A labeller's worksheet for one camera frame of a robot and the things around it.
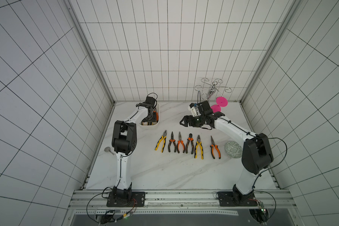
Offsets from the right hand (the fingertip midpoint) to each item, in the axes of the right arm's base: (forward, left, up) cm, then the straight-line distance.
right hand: (179, 123), depth 88 cm
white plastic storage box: (+20, +18, -9) cm, 28 cm away
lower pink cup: (+11, -23, +4) cm, 26 cm away
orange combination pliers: (-5, -1, -13) cm, 14 cm away
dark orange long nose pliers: (-5, +4, -13) cm, 15 cm away
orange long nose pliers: (-9, -23, -15) cm, 29 cm away
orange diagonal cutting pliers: (-3, -8, -13) cm, 16 cm away
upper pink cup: (+10, -25, +11) cm, 29 cm away
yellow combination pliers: (-5, -14, -14) cm, 20 cm away
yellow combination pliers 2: (-2, +11, -13) cm, 17 cm away
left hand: (+8, +22, -10) cm, 26 cm away
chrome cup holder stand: (+17, -19, +14) cm, 29 cm away
